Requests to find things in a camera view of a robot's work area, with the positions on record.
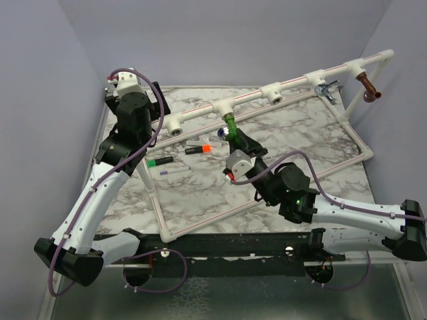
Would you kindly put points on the green water faucet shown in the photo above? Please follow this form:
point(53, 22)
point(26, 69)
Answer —
point(228, 131)

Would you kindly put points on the orange capped black marker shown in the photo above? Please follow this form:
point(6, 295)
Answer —
point(198, 149)

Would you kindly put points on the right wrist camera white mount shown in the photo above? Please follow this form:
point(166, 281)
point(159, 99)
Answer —
point(238, 164)

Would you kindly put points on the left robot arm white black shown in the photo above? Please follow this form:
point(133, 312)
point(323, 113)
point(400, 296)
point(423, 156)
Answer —
point(72, 250)

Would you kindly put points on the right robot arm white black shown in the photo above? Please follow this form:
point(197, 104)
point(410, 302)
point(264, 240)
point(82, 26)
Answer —
point(398, 229)

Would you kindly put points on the clear plastic bag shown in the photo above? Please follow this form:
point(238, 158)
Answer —
point(201, 140)

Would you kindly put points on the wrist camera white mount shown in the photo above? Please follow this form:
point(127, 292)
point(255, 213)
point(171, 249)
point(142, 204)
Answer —
point(238, 164)
point(124, 83)

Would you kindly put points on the white pvc pipe frame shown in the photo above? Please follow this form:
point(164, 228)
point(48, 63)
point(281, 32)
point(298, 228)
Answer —
point(372, 65)

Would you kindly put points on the grey metal faucet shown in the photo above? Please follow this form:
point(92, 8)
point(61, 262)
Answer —
point(323, 90)

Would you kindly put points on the green capped black marker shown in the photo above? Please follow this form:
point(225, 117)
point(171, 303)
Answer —
point(159, 161)

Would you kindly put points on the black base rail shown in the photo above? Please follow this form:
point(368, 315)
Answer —
point(228, 255)

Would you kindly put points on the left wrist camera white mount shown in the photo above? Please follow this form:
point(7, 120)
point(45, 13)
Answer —
point(124, 83)

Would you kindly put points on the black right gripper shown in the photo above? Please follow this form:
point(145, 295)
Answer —
point(248, 145)

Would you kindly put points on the purple capped white pen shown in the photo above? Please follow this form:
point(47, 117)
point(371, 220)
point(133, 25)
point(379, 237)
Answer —
point(172, 171)

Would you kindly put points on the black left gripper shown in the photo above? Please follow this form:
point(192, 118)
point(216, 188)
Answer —
point(163, 100)

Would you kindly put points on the brown copper faucet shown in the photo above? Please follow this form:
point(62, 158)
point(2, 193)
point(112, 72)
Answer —
point(370, 94)

